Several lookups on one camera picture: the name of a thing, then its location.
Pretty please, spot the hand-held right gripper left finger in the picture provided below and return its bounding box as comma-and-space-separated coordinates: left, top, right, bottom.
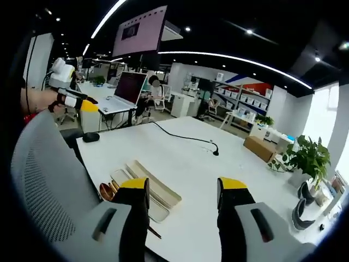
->
91, 177, 151, 262

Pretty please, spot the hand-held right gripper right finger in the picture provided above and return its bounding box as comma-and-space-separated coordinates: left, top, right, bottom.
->
216, 176, 317, 262

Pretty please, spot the brown chopsticks utensil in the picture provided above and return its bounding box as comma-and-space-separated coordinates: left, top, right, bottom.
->
147, 223, 163, 240

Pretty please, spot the copper spoon utensil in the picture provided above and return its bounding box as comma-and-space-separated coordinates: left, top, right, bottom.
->
99, 182, 113, 203

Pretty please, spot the beige cutlery case tray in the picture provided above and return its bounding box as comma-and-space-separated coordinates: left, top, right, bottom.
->
125, 159, 183, 210

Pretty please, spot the black oval case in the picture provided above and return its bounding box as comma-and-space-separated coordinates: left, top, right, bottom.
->
82, 132, 100, 144

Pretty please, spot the black-legged laptop table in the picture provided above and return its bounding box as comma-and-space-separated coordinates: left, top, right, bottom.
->
98, 107, 137, 132

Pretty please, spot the white open laptop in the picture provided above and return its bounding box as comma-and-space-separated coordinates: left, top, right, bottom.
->
97, 71, 148, 116

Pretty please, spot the grey sneaker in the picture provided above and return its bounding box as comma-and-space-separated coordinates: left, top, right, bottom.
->
297, 181, 317, 206
291, 198, 316, 231

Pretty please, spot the brown cardboard box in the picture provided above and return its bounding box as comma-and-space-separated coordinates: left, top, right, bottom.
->
243, 135, 278, 163

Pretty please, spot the grey mesh office chair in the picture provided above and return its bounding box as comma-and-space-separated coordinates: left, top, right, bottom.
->
10, 109, 115, 262

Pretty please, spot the white swivel chair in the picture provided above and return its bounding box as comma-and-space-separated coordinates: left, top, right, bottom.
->
153, 84, 173, 113

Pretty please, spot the hanging display screen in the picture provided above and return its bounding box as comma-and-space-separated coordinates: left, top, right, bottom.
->
112, 5, 168, 58

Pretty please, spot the green potted plant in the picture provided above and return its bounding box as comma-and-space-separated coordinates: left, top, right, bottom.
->
268, 134, 332, 192

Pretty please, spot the small green plant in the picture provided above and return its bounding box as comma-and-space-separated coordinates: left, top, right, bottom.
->
254, 114, 275, 127

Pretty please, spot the white drawer cabinet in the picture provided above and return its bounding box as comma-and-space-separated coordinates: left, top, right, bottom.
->
170, 91, 196, 118

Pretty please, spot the storage shelf with white bins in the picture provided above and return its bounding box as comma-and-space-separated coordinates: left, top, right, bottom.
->
212, 78, 274, 122

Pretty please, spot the white pedestal cabinet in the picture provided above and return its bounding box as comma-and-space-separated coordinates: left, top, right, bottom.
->
79, 105, 102, 134

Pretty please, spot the black hanging cable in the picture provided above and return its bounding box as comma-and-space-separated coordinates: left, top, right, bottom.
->
25, 32, 38, 115

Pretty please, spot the black cable with stand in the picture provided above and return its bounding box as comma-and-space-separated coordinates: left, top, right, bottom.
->
148, 121, 220, 157

